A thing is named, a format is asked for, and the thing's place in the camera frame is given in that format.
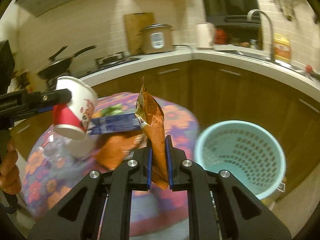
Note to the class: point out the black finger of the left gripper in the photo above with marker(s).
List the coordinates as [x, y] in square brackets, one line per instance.
[21, 105]

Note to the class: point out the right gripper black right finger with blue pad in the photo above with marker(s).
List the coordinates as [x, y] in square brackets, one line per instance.
[219, 205]

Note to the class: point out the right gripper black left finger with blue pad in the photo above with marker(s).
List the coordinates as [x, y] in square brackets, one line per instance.
[99, 206]

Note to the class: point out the large orange snack bag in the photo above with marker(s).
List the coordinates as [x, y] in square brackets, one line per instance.
[114, 148]

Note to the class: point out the red white paper cup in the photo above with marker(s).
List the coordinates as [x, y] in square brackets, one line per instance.
[72, 119]

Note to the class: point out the small orange snack wrapper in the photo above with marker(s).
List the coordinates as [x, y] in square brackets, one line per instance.
[151, 119]

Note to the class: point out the clear plastic bottle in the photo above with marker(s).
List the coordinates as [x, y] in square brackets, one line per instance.
[57, 146]

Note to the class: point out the wooden kitchen cabinets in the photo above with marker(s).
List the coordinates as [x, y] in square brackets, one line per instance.
[282, 103]

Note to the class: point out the left hand orange glove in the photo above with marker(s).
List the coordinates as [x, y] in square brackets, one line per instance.
[10, 176]

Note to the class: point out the black frying pan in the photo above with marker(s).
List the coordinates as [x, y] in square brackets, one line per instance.
[57, 67]

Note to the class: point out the light blue perforated basket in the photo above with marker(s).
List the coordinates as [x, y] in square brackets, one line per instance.
[248, 151]

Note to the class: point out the blue milk carton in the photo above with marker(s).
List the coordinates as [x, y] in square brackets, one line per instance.
[114, 124]

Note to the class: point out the green vegetable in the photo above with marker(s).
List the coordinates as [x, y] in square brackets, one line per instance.
[112, 110]

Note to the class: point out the gas stove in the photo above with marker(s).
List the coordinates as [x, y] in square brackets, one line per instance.
[114, 60]

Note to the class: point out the wooden cutting board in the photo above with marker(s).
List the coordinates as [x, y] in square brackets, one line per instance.
[133, 24]

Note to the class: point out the beige rice cooker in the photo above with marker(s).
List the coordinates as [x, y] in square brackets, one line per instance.
[157, 38]

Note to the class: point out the red tomato on counter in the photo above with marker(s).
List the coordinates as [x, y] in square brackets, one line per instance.
[309, 69]

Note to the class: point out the red container on counter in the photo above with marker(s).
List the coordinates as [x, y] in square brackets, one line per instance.
[220, 37]

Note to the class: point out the white electric kettle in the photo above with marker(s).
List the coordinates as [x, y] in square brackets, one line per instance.
[205, 35]

